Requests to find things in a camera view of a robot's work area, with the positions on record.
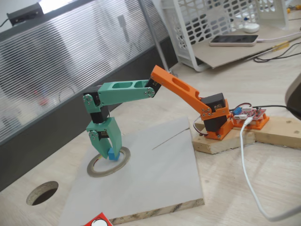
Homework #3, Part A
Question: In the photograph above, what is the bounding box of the smartphone with pink case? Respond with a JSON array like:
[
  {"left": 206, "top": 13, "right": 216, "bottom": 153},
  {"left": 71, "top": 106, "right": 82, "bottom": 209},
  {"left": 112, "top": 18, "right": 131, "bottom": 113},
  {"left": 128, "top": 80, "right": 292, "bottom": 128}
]
[{"left": 209, "top": 34, "right": 259, "bottom": 47}]

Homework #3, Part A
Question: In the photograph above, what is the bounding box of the pale wooden plank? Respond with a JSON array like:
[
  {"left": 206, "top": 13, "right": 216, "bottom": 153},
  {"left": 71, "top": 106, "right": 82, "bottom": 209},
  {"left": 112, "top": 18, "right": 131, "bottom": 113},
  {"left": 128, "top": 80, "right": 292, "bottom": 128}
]
[{"left": 253, "top": 115, "right": 301, "bottom": 150}]

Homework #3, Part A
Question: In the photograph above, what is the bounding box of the orange circuit board mount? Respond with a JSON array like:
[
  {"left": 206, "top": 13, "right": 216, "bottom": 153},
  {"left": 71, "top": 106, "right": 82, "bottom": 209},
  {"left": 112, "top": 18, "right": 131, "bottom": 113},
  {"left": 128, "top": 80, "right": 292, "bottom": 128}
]
[{"left": 231, "top": 113, "right": 270, "bottom": 130}]

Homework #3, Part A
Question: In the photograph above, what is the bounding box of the yellow handled screwdriver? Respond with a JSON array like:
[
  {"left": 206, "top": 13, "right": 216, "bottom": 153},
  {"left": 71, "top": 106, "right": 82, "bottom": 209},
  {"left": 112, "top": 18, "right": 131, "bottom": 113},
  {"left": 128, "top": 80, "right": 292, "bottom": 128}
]
[{"left": 246, "top": 41, "right": 291, "bottom": 59}]

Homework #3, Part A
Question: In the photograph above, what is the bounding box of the red circuit board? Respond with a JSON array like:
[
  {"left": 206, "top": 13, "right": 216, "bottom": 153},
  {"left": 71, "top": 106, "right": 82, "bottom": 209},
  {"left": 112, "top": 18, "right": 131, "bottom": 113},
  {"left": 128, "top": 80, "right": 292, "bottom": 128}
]
[{"left": 231, "top": 105, "right": 268, "bottom": 121}]

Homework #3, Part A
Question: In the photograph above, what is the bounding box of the brown cardboard sheet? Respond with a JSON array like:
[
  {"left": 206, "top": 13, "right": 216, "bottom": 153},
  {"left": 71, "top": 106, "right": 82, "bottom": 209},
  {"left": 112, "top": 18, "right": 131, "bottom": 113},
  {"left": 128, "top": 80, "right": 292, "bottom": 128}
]
[{"left": 194, "top": 28, "right": 289, "bottom": 70}]

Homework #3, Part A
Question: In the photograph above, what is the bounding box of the white USB cable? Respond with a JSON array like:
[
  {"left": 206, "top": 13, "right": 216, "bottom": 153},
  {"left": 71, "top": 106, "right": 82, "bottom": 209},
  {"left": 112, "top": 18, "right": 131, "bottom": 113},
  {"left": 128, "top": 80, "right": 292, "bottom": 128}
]
[{"left": 239, "top": 117, "right": 301, "bottom": 222}]

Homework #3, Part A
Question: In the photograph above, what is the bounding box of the white perforated plastic basket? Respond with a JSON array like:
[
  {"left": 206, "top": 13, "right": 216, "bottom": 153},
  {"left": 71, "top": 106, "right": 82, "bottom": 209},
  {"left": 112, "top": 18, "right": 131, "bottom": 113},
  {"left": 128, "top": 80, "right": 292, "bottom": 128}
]
[{"left": 161, "top": 0, "right": 290, "bottom": 73}]

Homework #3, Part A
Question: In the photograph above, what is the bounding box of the black power cable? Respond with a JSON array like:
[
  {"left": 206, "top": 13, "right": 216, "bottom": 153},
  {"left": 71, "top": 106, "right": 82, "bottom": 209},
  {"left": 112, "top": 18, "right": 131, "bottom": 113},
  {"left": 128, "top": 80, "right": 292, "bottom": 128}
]
[{"left": 253, "top": 105, "right": 301, "bottom": 121}]

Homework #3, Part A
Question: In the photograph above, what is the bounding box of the white laminated particle board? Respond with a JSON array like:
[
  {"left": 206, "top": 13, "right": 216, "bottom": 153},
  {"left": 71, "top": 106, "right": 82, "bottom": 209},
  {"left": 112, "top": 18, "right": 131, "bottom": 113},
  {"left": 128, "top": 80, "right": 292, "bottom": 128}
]
[{"left": 58, "top": 116, "right": 205, "bottom": 226}]

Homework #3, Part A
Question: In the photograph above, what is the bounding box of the ribbed glass desk partition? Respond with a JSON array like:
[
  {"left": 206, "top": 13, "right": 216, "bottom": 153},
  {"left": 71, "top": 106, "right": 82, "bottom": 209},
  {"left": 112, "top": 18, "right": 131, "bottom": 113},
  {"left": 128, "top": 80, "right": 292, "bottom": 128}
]
[{"left": 0, "top": 0, "right": 174, "bottom": 191}]

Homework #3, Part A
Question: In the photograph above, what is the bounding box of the red and white carton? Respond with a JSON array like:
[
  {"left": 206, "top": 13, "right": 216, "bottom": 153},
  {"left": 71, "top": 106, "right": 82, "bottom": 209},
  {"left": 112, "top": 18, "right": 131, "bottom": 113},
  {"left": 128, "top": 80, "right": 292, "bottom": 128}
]
[{"left": 81, "top": 211, "right": 112, "bottom": 226}]

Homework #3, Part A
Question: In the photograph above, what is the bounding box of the grey ring of tape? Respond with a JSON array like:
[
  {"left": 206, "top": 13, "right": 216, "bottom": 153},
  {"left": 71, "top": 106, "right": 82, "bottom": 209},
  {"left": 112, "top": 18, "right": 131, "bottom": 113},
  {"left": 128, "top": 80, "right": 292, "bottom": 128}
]
[{"left": 87, "top": 146, "right": 131, "bottom": 177}]

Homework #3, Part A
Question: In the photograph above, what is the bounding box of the pale pink charging cable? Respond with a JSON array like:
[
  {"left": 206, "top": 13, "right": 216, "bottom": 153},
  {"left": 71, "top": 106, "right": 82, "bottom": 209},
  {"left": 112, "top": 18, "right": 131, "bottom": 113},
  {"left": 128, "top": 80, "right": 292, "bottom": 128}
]
[{"left": 256, "top": 32, "right": 301, "bottom": 43}]

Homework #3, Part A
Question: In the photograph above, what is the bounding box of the white earbuds case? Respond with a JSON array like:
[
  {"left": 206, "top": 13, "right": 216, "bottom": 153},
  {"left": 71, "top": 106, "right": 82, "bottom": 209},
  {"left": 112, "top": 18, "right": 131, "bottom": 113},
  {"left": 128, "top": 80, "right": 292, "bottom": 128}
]
[{"left": 243, "top": 23, "right": 261, "bottom": 33}]

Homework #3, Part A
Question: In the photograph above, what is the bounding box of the servo wire at base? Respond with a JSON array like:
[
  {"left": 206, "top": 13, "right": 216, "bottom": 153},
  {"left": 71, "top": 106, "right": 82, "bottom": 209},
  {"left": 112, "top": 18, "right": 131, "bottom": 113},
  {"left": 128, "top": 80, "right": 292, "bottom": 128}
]
[{"left": 192, "top": 117, "right": 209, "bottom": 137}]

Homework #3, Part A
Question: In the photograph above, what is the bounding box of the black depth camera sensor bar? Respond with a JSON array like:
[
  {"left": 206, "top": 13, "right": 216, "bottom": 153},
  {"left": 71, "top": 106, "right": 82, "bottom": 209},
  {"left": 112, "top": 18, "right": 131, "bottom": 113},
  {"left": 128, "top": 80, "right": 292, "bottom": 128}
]
[{"left": 6, "top": 2, "right": 43, "bottom": 26}]

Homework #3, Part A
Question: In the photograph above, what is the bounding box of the pale wooden base block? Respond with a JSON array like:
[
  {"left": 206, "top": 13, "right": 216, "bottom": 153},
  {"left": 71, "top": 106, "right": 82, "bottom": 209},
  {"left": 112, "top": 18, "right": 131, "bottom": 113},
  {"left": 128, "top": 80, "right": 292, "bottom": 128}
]
[{"left": 191, "top": 117, "right": 256, "bottom": 155}]

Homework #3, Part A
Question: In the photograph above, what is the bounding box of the blue cube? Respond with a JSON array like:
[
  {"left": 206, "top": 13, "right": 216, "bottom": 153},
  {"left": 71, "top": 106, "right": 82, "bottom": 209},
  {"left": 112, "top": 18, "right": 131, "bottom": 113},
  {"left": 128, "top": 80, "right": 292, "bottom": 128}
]
[{"left": 108, "top": 148, "right": 120, "bottom": 161}]

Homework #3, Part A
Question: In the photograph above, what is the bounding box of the grey rounded object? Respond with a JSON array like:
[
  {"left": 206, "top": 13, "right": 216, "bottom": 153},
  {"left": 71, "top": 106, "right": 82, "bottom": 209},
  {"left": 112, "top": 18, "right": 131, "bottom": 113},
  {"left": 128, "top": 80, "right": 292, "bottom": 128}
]
[{"left": 285, "top": 73, "right": 301, "bottom": 113}]

